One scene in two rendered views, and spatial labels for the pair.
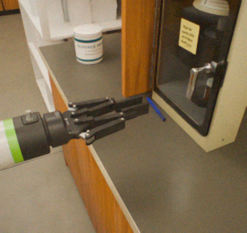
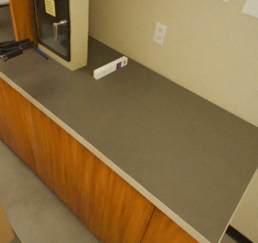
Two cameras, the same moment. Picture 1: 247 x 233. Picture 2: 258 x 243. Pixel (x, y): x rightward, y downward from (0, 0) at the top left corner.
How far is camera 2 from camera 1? 0.65 m
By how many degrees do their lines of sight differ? 24
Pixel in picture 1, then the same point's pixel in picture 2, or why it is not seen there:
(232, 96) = (77, 38)
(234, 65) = (73, 20)
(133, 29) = (17, 3)
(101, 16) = not seen: outside the picture
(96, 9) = not seen: outside the picture
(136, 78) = (25, 36)
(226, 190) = (81, 84)
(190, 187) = (64, 85)
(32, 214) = not seen: outside the picture
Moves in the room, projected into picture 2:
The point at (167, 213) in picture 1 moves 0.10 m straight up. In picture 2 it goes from (53, 96) to (52, 79)
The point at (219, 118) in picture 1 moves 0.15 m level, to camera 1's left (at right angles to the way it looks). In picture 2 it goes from (73, 50) to (45, 52)
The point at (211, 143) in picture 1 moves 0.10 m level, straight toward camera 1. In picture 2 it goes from (73, 65) to (70, 74)
